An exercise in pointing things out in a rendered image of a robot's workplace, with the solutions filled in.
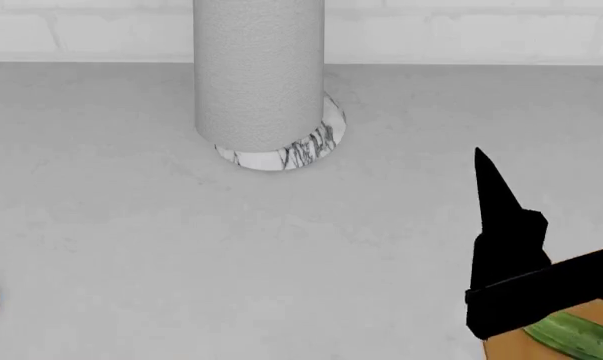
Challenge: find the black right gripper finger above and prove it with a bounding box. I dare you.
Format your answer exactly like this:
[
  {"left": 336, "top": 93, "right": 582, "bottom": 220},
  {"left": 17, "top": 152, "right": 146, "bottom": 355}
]
[{"left": 469, "top": 146, "right": 553, "bottom": 292}]

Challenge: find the green cucumber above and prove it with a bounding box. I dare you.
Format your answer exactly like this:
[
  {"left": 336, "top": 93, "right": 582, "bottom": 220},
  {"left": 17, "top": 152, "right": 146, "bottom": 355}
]
[{"left": 523, "top": 310, "right": 603, "bottom": 360}]

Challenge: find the light wooden cutting board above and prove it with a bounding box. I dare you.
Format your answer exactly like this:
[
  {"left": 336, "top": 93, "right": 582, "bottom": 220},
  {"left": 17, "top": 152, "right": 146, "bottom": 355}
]
[{"left": 482, "top": 298, "right": 603, "bottom": 360}]

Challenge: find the marble paper towel holder base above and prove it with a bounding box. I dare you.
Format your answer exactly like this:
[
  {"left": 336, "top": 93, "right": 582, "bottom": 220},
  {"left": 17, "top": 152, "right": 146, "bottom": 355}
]
[{"left": 213, "top": 90, "right": 348, "bottom": 172}]

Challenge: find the white paper towel roll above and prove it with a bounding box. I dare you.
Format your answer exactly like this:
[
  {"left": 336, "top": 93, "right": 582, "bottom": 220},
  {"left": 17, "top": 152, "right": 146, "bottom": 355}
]
[{"left": 192, "top": 0, "right": 327, "bottom": 154}]

